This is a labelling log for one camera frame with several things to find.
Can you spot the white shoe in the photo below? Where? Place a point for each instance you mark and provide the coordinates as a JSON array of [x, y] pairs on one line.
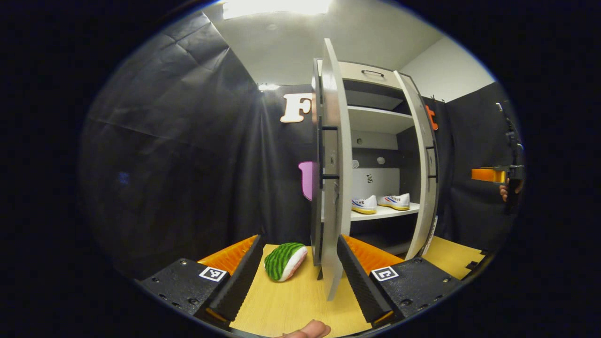
[[396, 202], [365, 205]]

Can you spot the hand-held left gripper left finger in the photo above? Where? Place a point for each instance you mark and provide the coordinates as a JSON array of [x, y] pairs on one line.
[[242, 279]]

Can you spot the white cabinet drawer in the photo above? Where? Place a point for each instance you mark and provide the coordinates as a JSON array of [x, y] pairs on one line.
[[371, 75]]

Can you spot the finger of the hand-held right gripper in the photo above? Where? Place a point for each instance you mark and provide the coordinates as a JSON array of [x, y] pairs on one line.
[[486, 175]]

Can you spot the watermelon plush toy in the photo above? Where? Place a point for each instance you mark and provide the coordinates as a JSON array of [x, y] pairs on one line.
[[281, 263]]

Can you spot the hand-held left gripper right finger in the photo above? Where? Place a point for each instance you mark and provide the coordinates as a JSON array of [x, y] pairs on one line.
[[359, 284]]

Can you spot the white cabinet door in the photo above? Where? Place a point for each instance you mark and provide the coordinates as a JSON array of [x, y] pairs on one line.
[[420, 188], [340, 211]]

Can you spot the white shoe cabinet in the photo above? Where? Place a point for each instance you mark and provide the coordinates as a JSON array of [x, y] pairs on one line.
[[375, 141]]

